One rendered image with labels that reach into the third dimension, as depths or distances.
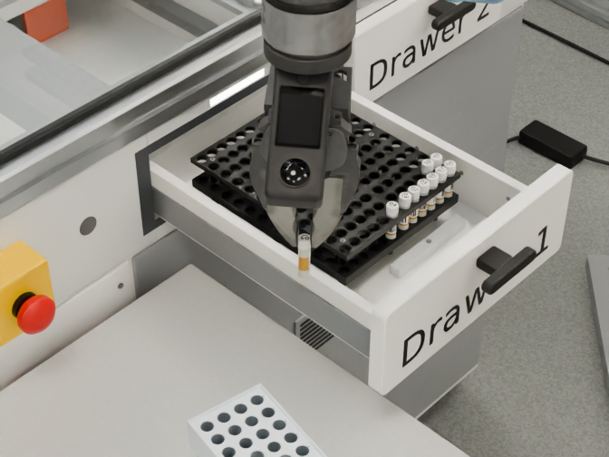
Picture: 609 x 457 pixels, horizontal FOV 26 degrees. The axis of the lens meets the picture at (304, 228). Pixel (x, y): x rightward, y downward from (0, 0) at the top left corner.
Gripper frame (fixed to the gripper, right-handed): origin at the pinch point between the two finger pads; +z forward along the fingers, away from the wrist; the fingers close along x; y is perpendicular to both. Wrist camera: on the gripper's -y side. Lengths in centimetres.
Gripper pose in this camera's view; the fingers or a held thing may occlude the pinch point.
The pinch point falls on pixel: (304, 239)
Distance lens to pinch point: 116.9
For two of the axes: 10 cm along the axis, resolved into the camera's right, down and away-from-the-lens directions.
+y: 0.8, -6.6, 7.5
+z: -0.1, 7.5, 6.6
